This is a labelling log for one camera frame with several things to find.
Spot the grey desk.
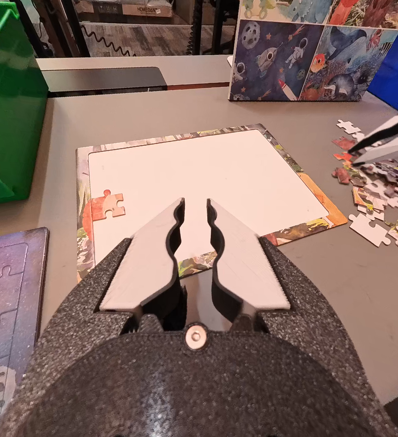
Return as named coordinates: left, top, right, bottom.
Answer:
left=0, top=55, right=398, bottom=407

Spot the colourful printed puzzle box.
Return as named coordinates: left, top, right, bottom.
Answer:
left=228, top=0, right=398, bottom=102

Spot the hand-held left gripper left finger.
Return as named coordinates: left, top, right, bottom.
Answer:
left=99, top=197, right=186, bottom=313

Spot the black spiral hose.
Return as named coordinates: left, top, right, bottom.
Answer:
left=186, top=0, right=203, bottom=55

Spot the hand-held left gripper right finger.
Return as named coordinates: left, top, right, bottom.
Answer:
left=206, top=198, right=292, bottom=321

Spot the pile of jigsaw pieces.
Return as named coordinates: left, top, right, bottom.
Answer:
left=332, top=119, right=398, bottom=258

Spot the black coiled cable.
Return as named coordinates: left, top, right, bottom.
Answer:
left=81, top=24, right=133, bottom=57

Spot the animal jigsaw puzzle board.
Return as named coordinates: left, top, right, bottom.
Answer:
left=76, top=124, right=348, bottom=282

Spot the grey desk cable cover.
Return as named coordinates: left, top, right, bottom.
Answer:
left=41, top=66, right=168, bottom=93

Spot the black metal table leg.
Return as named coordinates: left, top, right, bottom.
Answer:
left=60, top=0, right=91, bottom=57

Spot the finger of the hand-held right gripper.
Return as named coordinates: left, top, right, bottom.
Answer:
left=353, top=136, right=398, bottom=168
left=349, top=106, right=398, bottom=154

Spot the blue plastic bin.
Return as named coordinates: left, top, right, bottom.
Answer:
left=368, top=20, right=398, bottom=111

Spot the space jigsaw puzzle board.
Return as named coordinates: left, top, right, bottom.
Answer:
left=0, top=227, right=49, bottom=424

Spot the green plastic bin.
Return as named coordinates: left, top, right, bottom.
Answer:
left=0, top=0, right=49, bottom=207

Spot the cardboard box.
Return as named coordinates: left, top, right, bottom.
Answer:
left=122, top=0, right=173, bottom=18

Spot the orange tan jigsaw piece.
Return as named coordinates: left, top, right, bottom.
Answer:
left=91, top=189, right=126, bottom=222

